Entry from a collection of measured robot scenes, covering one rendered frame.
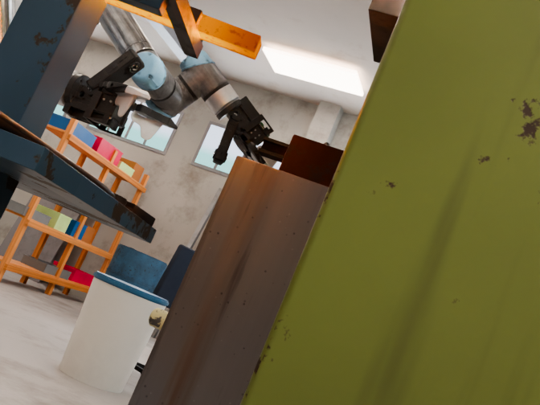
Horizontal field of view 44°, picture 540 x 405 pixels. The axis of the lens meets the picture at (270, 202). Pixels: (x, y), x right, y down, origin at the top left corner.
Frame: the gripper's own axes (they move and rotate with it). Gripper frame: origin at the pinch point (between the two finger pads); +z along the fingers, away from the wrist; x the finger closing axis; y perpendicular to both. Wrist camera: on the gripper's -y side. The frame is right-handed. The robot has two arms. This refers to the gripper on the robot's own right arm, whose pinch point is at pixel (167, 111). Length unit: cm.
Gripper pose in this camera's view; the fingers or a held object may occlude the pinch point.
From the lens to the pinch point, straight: 129.4
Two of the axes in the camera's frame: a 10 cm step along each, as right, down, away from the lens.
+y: -3.8, 9.1, -1.7
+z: 9.0, 3.3, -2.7
